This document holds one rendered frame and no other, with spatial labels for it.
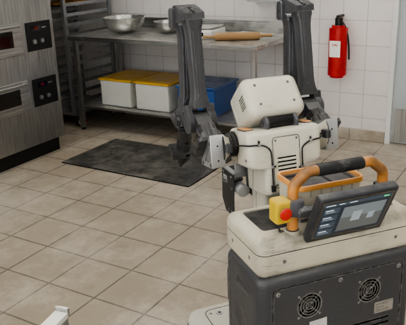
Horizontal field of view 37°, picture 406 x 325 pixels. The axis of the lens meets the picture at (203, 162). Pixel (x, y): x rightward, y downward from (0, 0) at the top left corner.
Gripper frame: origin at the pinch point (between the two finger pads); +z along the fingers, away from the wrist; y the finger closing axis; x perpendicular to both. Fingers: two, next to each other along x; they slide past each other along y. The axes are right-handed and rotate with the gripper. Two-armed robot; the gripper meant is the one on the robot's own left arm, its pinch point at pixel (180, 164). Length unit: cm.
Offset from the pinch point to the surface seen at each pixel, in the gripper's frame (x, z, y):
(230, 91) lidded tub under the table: -215, 152, -134
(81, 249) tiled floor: -49, 112, 29
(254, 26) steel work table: -246, 107, -160
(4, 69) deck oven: -228, 118, 51
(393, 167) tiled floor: -81, 126, -209
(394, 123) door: -132, 133, -246
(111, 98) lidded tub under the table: -269, 191, -43
